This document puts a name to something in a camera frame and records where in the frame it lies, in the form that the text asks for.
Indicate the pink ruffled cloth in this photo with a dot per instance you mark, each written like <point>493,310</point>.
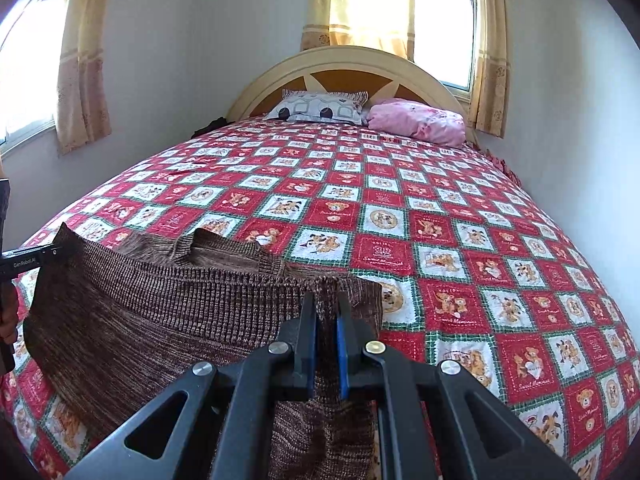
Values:
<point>500,162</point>

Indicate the cream wooden headboard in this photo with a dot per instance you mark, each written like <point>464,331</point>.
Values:
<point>350,57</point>

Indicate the grey patterned pillow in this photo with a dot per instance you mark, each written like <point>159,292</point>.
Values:
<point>315,107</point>

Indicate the brown knitted sweater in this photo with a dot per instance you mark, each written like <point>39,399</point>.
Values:
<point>150,320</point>

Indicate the pink pillow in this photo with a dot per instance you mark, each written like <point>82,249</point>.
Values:
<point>420,120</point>

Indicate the person's left hand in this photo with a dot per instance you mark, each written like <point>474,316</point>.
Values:
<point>7,315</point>

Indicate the red checked printed bedspread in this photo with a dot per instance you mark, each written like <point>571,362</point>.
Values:
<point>450,240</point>

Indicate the window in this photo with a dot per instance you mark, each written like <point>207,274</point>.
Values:
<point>27,60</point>
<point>445,35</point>

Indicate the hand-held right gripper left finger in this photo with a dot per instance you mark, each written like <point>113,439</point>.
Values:
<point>311,360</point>

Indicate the dark cloth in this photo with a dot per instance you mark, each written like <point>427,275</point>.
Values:
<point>212,126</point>

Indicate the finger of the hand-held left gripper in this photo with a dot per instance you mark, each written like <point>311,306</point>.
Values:
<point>30,261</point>

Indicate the yellow curtain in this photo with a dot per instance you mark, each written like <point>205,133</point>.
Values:
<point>355,5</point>
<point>82,70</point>
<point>490,60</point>

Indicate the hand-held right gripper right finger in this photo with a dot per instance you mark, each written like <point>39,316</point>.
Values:
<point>342,360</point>

